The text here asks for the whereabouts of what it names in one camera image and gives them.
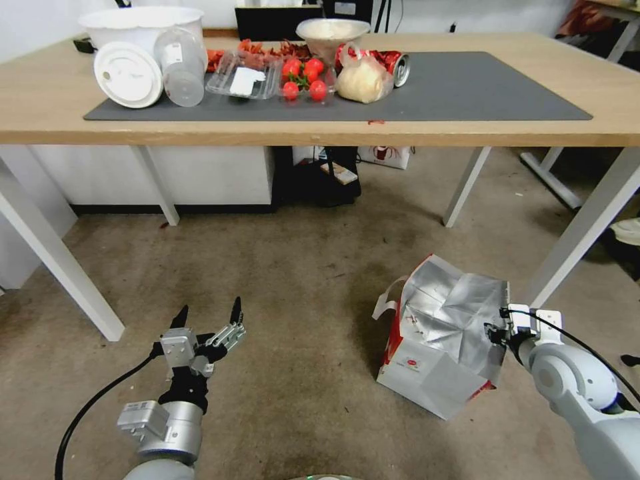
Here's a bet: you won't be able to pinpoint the large white plastic bucket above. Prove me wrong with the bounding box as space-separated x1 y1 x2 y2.
77 5 207 57

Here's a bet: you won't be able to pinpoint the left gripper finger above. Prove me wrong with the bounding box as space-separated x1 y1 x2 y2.
201 295 247 352
168 304 191 331

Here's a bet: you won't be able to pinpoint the foil-lined food delivery bag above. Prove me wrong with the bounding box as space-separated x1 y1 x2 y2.
371 253 512 421

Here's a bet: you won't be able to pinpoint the red drink can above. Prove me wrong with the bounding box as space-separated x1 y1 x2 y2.
369 49 413 89

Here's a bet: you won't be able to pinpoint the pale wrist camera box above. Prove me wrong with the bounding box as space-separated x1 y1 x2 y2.
159 328 197 374

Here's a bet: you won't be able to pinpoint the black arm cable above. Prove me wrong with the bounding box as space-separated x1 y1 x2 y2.
53 349 164 480
499 305 640 417

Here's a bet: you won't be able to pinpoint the grey table mat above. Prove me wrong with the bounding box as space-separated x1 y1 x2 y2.
82 51 595 123

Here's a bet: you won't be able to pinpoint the white cabinet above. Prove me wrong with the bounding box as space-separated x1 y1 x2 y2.
31 145 277 215

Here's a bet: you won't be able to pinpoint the white paper bag red print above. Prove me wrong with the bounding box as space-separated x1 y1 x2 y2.
357 145 417 171

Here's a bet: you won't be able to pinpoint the white plastic food bag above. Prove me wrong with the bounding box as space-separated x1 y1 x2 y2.
333 41 397 105

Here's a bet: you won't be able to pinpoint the clear plastic food tray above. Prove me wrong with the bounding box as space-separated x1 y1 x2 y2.
204 49 284 103

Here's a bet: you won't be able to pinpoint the red cloth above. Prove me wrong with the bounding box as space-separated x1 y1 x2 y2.
553 0 640 39

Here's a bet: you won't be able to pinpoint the wooden table white legs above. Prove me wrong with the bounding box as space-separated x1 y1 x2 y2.
0 31 640 343

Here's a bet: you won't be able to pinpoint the black box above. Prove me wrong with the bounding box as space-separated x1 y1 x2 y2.
273 145 363 208

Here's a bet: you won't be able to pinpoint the black monitor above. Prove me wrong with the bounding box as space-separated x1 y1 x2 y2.
234 5 324 42

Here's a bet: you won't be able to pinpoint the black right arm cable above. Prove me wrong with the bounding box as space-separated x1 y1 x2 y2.
499 305 640 417

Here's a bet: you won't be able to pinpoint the robot front shell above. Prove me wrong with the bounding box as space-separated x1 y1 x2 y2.
283 473 372 480

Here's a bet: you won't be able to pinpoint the clear plastic clamshell box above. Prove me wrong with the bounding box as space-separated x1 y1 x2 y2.
276 55 338 107

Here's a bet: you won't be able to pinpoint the round white plastic lid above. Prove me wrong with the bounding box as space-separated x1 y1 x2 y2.
92 41 165 109

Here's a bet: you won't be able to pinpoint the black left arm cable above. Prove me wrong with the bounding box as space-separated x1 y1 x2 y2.
53 349 164 480

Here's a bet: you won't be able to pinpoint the red crayfish shell pile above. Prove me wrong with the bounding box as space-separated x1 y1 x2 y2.
205 38 314 74

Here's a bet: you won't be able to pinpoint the clear plastic cup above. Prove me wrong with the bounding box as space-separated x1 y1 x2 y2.
153 27 207 107

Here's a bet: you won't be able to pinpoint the white desk frame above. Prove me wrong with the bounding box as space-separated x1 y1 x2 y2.
519 145 585 211

